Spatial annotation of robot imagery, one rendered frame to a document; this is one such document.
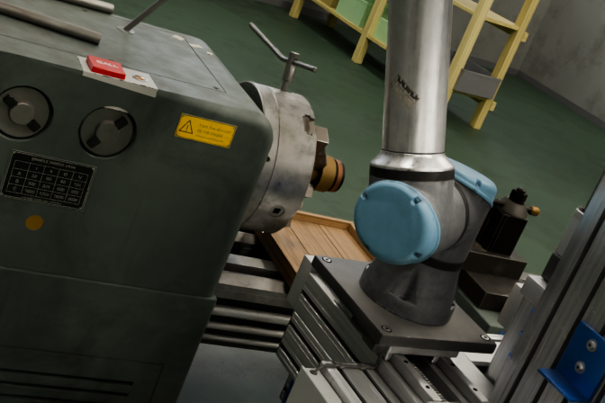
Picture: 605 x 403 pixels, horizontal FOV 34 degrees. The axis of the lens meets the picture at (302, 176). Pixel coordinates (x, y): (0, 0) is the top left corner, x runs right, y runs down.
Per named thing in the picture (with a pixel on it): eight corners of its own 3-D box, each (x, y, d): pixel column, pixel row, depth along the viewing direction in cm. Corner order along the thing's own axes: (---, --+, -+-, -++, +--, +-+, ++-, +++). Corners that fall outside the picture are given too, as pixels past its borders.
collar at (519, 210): (506, 216, 231) (511, 205, 230) (489, 201, 237) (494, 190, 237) (532, 222, 234) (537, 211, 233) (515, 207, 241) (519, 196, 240)
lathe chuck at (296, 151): (249, 246, 202) (294, 99, 197) (202, 203, 230) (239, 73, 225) (288, 253, 206) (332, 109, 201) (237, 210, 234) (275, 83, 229)
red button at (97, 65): (89, 76, 167) (93, 65, 166) (84, 64, 172) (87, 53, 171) (123, 85, 170) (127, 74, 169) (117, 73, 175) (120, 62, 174)
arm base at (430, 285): (467, 329, 150) (495, 273, 147) (390, 322, 142) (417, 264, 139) (417, 277, 162) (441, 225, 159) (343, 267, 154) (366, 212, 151)
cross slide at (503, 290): (478, 308, 225) (486, 292, 224) (399, 220, 261) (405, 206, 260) (538, 318, 233) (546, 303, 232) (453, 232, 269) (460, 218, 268)
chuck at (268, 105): (234, 244, 200) (278, 95, 196) (188, 200, 228) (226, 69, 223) (249, 246, 202) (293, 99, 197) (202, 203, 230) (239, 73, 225)
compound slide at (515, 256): (451, 267, 230) (460, 248, 229) (432, 246, 239) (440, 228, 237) (519, 280, 240) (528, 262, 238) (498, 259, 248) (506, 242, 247)
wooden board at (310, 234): (291, 291, 211) (298, 275, 210) (242, 214, 241) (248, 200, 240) (406, 310, 225) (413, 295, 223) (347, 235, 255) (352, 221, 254)
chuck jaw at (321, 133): (276, 163, 213) (303, 135, 204) (275, 144, 215) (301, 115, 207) (320, 174, 218) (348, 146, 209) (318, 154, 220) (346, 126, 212)
